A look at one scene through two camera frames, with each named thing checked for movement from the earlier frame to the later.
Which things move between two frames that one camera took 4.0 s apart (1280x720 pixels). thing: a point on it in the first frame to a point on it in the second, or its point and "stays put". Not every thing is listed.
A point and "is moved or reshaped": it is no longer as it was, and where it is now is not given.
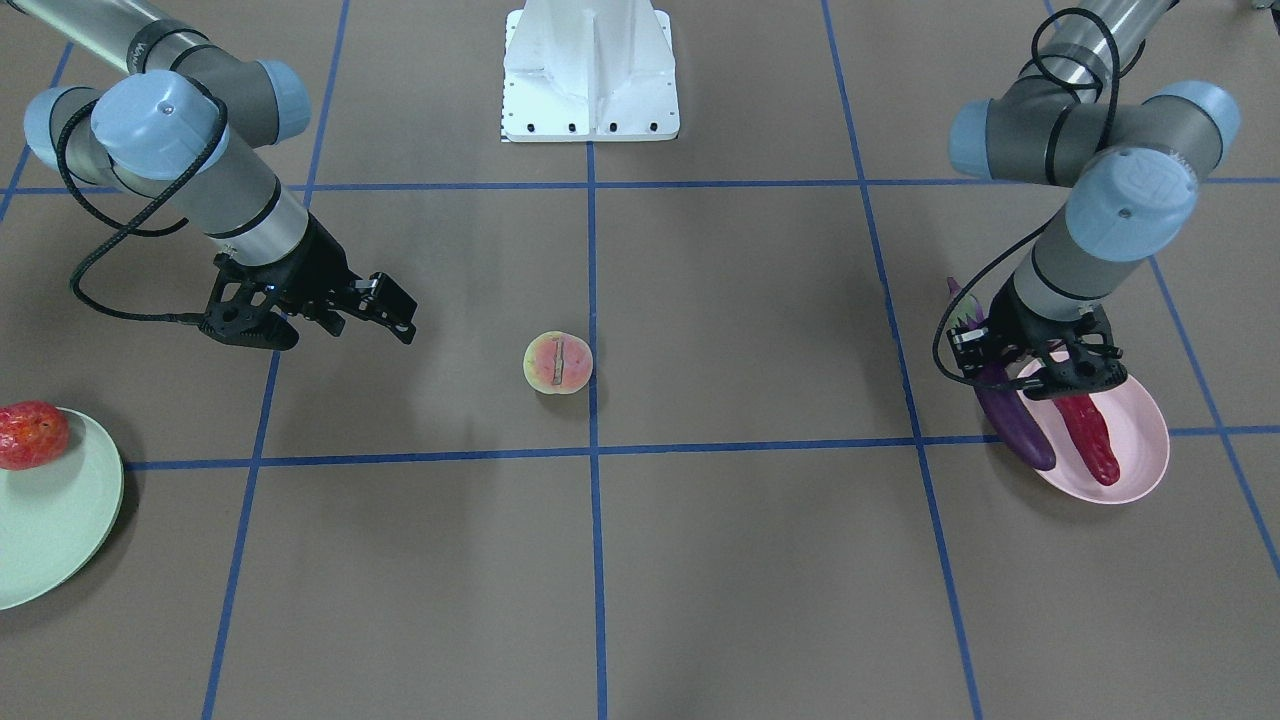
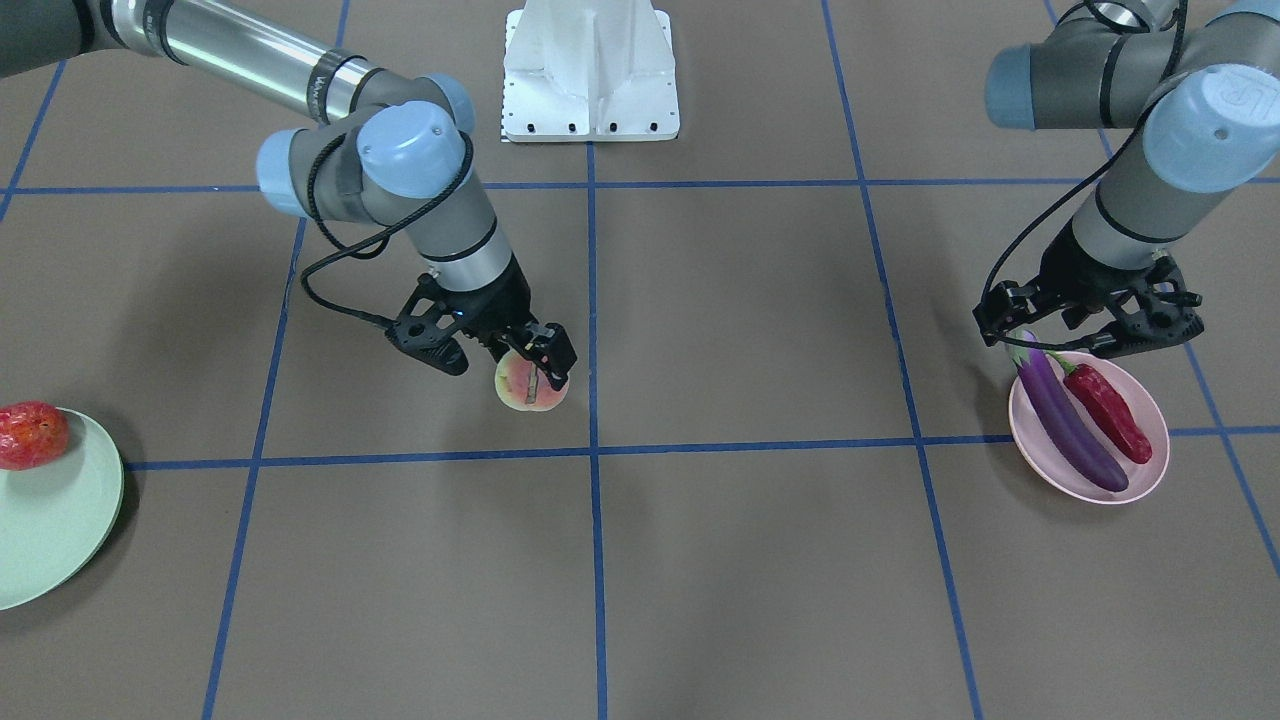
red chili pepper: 1090,433 to 1107,410
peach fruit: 558,362 is moved or reshaped
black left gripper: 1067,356 to 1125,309
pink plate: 1137,432 stays put
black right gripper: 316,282 to 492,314
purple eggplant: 1000,405 to 1081,447
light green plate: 57,518 stays put
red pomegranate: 31,434 stays put
